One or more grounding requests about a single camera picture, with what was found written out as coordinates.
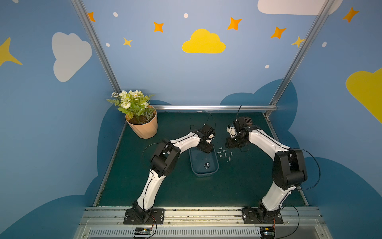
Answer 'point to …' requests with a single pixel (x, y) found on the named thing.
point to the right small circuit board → (267, 232)
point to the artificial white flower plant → (135, 104)
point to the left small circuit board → (143, 231)
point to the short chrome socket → (221, 156)
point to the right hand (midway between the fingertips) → (231, 143)
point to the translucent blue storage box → (203, 164)
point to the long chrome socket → (229, 158)
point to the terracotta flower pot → (146, 131)
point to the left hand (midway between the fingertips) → (209, 147)
